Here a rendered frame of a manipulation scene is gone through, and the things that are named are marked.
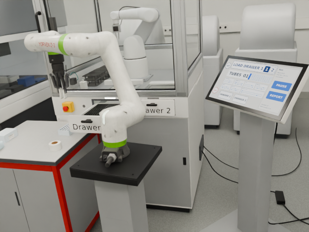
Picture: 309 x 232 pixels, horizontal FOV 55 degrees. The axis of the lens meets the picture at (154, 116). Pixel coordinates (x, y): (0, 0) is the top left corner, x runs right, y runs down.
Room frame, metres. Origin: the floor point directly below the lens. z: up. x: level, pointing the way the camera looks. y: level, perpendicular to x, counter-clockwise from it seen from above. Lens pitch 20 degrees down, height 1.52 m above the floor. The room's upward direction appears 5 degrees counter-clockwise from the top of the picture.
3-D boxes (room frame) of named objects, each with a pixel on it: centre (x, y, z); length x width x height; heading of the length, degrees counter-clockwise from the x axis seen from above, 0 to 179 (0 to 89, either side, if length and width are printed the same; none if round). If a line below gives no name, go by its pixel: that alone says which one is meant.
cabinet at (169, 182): (2.45, 0.12, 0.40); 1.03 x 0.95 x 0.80; 74
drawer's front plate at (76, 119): (1.69, 0.39, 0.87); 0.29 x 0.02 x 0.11; 74
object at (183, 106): (2.45, 0.13, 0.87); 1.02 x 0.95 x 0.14; 74
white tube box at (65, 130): (1.88, 0.59, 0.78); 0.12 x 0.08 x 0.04; 161
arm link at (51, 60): (1.92, 0.59, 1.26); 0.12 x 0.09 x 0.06; 166
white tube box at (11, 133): (1.85, 1.00, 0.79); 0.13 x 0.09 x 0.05; 163
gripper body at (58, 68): (1.91, 0.59, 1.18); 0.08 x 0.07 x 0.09; 76
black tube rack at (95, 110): (1.89, 0.34, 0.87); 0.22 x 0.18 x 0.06; 164
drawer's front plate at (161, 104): (1.91, 0.00, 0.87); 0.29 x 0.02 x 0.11; 74
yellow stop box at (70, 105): (2.08, 0.62, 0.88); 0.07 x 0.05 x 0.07; 74
